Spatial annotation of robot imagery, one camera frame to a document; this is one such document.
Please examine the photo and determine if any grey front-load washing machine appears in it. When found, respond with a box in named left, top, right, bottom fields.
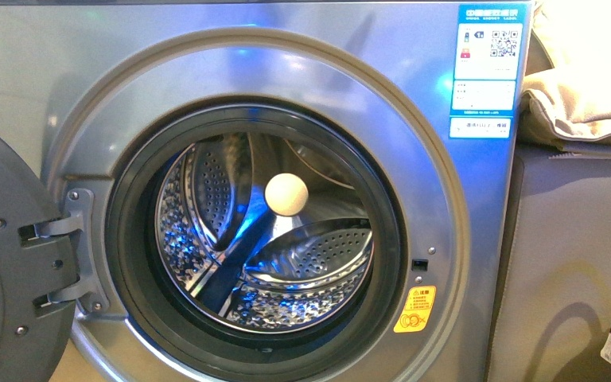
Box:
left=0, top=1, right=533, bottom=381

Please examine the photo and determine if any washing machine door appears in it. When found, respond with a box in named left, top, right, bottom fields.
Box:
left=0, top=139, right=77, bottom=381

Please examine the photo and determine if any cream round drum knob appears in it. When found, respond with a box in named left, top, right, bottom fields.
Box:
left=264, top=173, right=309, bottom=216

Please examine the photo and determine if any orange warning sticker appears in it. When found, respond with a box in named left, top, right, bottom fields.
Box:
left=393, top=286, right=437, bottom=333

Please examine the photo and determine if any blue energy label sticker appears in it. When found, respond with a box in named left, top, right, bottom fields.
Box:
left=449, top=2, right=527, bottom=138

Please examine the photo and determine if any grey cabinet side panel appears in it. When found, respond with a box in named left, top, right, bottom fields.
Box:
left=486, top=144, right=611, bottom=381

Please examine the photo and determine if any cream folded cloth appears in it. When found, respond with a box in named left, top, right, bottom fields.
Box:
left=518, top=1, right=611, bottom=156

